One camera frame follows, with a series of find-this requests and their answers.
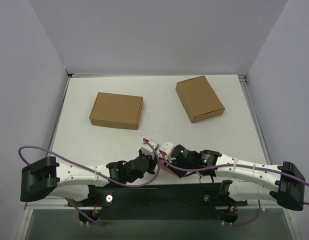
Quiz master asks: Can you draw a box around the pink paper box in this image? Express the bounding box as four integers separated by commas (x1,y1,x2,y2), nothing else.
159,156,182,178

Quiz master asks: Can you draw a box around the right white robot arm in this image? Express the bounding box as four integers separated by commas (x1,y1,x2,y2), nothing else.
160,142,305,211

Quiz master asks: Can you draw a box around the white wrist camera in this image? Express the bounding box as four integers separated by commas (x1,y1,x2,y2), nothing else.
159,141,175,157
141,139,160,159

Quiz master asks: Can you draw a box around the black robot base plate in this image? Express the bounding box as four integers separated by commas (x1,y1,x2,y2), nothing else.
67,181,248,221

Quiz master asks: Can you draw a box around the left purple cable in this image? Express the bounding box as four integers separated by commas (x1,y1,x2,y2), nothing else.
18,138,161,188

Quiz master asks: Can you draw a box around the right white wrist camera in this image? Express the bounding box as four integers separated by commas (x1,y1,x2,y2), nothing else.
159,141,175,157

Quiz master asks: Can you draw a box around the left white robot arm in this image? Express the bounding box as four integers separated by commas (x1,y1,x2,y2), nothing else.
20,148,160,206

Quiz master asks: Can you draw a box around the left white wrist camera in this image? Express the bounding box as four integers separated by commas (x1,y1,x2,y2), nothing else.
141,139,160,159

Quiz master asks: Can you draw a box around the brown cardboard box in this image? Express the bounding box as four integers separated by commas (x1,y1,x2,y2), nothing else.
89,92,144,130
175,75,225,123

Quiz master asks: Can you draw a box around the aluminium table frame rail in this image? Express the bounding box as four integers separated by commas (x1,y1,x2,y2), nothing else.
238,74,272,164

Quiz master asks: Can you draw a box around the left brown cardboard box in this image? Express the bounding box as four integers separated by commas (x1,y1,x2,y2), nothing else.
89,92,144,130

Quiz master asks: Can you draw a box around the right brown cardboard box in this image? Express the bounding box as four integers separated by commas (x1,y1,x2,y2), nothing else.
175,75,225,123

